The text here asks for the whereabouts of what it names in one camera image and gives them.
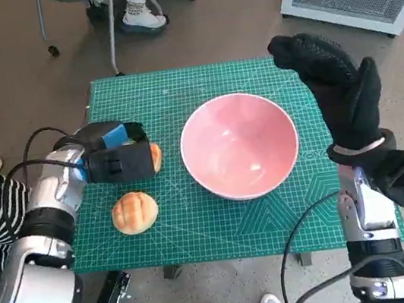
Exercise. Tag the grey office chair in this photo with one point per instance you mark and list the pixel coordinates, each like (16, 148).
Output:
(112, 39)

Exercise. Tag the green cutting mat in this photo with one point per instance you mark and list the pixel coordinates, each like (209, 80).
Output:
(218, 229)

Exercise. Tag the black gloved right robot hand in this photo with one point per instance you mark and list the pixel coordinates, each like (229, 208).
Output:
(343, 98)

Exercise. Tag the metal table bracket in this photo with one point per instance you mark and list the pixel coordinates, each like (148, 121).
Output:
(172, 272)
(306, 258)

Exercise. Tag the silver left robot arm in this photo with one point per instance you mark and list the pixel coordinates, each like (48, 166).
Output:
(27, 286)

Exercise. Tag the long striped toy bread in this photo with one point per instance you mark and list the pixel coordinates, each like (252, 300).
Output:
(156, 156)

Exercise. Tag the round toy bread bun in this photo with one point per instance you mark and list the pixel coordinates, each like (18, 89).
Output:
(134, 212)

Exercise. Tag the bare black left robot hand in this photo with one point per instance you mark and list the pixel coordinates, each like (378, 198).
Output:
(115, 134)

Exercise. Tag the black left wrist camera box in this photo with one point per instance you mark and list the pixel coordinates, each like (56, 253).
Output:
(123, 164)

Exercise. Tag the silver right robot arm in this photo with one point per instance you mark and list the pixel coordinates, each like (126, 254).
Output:
(369, 209)

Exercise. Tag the pink bowl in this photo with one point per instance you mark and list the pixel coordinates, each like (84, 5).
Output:
(239, 145)

